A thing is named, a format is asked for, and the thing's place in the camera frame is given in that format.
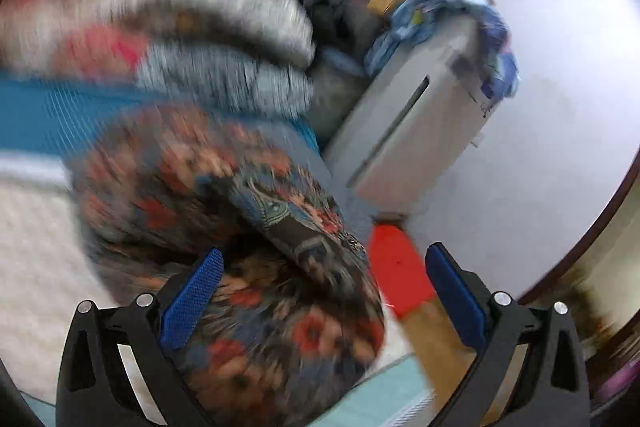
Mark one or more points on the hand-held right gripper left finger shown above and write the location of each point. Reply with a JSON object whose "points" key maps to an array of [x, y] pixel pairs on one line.
{"points": [[192, 302]]}

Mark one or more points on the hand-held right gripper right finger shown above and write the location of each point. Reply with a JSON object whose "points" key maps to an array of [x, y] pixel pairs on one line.
{"points": [[455, 302]]}

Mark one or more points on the brown floral dress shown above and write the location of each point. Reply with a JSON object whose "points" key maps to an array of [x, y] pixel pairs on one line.
{"points": [[280, 307]]}

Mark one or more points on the red stool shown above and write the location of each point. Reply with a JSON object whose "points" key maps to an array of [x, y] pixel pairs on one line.
{"points": [[400, 267]]}

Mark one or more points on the teal grid bed cover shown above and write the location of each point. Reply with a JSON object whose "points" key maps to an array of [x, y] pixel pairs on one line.
{"points": [[380, 397]]}

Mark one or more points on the beige patterned bed sheet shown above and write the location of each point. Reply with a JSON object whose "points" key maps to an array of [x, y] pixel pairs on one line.
{"points": [[35, 257]]}

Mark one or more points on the white box appliance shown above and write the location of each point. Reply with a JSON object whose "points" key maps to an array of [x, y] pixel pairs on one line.
{"points": [[400, 132]]}

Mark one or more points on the red floral patchwork quilt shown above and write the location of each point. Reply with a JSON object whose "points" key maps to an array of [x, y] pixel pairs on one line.
{"points": [[215, 77]]}

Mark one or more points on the blue mattress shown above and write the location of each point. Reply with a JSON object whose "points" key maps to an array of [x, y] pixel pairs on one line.
{"points": [[50, 117]]}

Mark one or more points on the blue crumpled cloth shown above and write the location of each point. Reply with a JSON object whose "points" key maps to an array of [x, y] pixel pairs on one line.
{"points": [[440, 7]]}

